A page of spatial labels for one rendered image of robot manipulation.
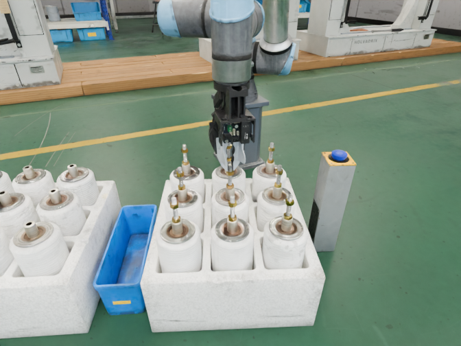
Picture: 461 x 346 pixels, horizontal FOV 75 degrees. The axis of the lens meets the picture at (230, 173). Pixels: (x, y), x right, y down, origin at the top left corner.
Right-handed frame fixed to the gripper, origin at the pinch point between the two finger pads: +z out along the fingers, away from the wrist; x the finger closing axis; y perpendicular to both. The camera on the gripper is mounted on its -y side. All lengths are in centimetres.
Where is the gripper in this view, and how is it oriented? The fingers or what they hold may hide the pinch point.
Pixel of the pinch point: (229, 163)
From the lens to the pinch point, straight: 70.9
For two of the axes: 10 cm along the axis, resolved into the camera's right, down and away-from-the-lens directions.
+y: 2.5, 5.1, -8.2
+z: 0.0, 8.5, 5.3
